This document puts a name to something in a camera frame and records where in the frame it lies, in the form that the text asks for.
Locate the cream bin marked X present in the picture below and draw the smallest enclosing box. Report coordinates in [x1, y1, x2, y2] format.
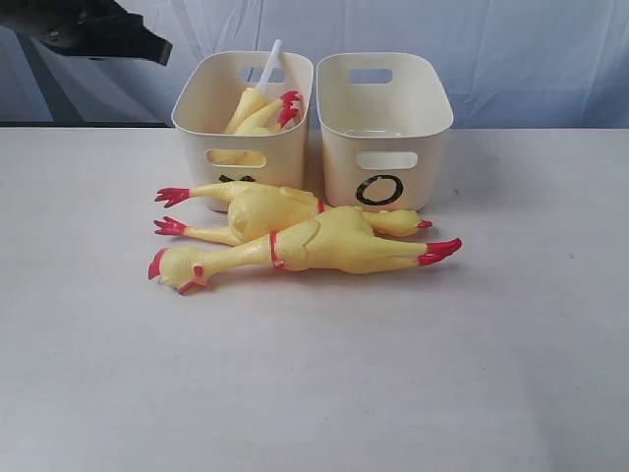
[171, 51, 314, 189]

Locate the whole rubber chicken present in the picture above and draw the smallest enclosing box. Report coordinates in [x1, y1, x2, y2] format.
[152, 180, 433, 246]
[147, 206, 462, 294]

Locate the rubber chicken head with tube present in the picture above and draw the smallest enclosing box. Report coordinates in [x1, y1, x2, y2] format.
[224, 39, 282, 134]

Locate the whole rubber chicken front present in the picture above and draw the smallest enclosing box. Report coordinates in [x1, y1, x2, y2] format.
[147, 206, 462, 294]

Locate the headless rubber chicken body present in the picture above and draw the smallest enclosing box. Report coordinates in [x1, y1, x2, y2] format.
[208, 89, 302, 166]

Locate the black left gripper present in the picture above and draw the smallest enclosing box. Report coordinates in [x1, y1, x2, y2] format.
[1, 1, 173, 66]

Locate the cream bin marked O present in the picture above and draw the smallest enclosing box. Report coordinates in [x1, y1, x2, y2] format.
[316, 52, 454, 211]

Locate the whole rubber chicken rear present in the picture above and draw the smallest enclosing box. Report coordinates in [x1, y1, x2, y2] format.
[152, 180, 433, 246]

